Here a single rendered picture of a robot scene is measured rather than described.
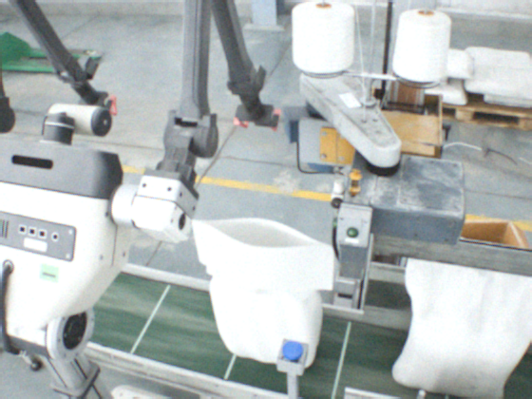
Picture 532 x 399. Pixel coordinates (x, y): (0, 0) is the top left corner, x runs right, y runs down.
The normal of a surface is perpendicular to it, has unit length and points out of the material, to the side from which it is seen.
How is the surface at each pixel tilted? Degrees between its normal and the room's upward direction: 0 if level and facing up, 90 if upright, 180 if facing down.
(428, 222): 90
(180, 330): 0
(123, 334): 0
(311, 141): 90
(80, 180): 50
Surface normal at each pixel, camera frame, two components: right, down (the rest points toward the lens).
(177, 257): -0.06, -0.77
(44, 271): -0.25, -0.02
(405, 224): -0.29, 0.61
